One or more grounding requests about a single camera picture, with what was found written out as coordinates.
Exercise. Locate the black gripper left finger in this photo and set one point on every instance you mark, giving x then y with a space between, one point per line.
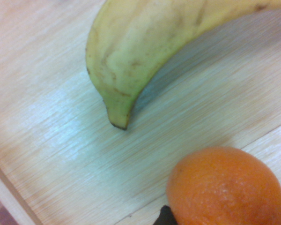
166 216

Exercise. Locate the orange tangerine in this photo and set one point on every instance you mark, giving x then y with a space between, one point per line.
224 189

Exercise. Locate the light wooden tray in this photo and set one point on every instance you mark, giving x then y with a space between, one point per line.
61 117

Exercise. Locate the large yellow banana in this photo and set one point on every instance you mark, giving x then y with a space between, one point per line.
135 47

